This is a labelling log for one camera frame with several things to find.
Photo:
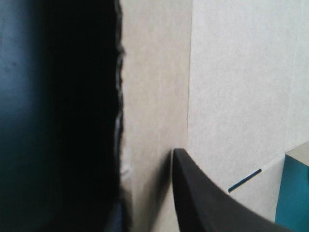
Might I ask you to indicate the brown cardboard box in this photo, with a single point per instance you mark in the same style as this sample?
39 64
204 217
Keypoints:
236 84

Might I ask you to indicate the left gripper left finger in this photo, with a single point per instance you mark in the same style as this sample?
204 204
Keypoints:
96 217

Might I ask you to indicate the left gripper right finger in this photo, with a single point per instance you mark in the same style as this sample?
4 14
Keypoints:
200 207

